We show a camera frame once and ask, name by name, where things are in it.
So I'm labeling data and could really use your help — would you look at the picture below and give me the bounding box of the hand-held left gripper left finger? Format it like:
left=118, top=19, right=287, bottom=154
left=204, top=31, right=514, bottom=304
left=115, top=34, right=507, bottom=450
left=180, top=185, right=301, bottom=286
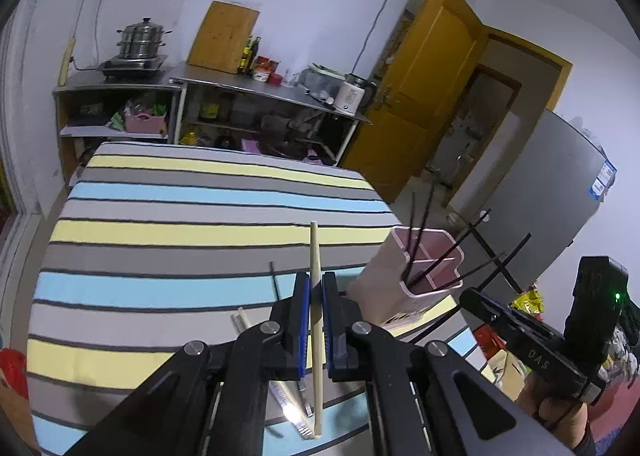
left=65, top=272, right=312, bottom=456

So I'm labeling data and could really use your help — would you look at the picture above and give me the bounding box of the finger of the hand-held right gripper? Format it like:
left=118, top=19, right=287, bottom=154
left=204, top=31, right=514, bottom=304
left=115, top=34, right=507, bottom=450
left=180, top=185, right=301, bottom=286
left=459, top=287, right=517, bottom=337

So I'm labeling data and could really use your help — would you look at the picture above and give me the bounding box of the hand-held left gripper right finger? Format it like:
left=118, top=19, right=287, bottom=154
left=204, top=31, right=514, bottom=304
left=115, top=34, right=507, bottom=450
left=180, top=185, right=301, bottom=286
left=322, top=272, right=573, bottom=456

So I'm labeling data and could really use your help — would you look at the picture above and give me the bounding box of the pink plastic utensil basket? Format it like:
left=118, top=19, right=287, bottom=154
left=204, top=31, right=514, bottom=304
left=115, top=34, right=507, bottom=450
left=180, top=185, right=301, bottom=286
left=345, top=227, right=466, bottom=331

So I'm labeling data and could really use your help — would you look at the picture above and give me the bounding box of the cream chopstick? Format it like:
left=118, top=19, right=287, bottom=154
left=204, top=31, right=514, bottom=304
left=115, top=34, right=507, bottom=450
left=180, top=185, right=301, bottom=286
left=309, top=221, right=325, bottom=439

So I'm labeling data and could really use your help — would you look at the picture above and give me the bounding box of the metal chopstick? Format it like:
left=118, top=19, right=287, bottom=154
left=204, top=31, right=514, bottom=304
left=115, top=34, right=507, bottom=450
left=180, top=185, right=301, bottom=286
left=237, top=307, right=315, bottom=419
left=231, top=313, right=308, bottom=437

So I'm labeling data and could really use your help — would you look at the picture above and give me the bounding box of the person's right forearm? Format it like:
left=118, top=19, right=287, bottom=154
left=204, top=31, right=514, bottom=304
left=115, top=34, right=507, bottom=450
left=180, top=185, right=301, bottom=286
left=570, top=423, right=608, bottom=456

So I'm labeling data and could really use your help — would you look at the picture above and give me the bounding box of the person's right hand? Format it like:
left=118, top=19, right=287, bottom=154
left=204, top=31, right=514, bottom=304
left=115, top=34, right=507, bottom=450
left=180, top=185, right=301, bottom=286
left=517, top=370, right=589, bottom=438

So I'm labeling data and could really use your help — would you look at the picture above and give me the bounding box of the yellow snack bag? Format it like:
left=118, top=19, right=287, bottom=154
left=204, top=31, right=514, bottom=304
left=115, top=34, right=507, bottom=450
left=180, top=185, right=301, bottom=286
left=510, top=286, right=547, bottom=323

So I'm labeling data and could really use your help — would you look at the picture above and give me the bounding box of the grey refrigerator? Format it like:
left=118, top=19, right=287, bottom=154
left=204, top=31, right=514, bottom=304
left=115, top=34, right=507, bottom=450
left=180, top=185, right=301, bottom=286
left=447, top=108, right=618, bottom=297

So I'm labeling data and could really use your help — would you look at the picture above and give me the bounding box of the striped tablecloth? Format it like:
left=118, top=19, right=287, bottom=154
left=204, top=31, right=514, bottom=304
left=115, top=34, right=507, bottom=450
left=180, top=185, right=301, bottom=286
left=27, top=142, right=496, bottom=456

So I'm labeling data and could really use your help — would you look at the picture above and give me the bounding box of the yellow wooden door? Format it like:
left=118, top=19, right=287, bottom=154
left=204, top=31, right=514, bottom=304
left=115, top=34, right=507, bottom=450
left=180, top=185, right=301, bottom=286
left=340, top=0, right=488, bottom=204

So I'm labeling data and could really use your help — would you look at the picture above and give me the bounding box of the white electric kettle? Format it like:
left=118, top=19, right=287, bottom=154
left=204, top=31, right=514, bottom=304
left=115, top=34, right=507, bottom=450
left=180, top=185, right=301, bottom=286
left=334, top=73, right=376, bottom=117

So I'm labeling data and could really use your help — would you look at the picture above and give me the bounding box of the grey dish container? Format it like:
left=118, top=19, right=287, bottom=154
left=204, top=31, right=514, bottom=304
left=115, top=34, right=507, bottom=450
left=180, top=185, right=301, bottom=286
left=299, top=63, right=346, bottom=104

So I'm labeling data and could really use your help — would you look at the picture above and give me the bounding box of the steel shelf table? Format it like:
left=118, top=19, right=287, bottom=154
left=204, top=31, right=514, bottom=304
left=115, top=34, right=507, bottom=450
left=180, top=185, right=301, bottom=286
left=170, top=62, right=373, bottom=167

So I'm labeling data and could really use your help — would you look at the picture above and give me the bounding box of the pink storage box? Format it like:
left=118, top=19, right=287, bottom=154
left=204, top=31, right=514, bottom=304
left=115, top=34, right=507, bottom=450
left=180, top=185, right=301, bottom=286
left=124, top=108, right=168, bottom=135

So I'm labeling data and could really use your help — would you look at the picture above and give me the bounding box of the red plastic bag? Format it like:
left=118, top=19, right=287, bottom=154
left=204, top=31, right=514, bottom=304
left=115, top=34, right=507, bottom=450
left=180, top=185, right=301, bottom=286
left=0, top=348, right=29, bottom=400

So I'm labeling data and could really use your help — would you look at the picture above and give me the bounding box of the wooden cutting board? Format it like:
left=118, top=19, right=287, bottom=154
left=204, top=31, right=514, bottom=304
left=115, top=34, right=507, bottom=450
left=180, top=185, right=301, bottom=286
left=187, top=0, right=261, bottom=74

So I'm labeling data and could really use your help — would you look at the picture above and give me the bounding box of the wooden cabinet with steel top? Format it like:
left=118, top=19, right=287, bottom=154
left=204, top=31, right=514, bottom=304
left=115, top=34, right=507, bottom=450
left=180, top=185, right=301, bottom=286
left=52, top=70, right=183, bottom=184

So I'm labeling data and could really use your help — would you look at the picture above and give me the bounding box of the steel steamer pot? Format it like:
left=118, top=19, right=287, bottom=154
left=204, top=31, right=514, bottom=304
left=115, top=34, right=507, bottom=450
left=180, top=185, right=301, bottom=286
left=116, top=18, right=173, bottom=59

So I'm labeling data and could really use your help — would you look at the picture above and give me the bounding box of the cream power strip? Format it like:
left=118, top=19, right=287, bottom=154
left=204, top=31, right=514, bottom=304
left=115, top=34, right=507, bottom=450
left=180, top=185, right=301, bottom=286
left=58, top=38, right=76, bottom=86

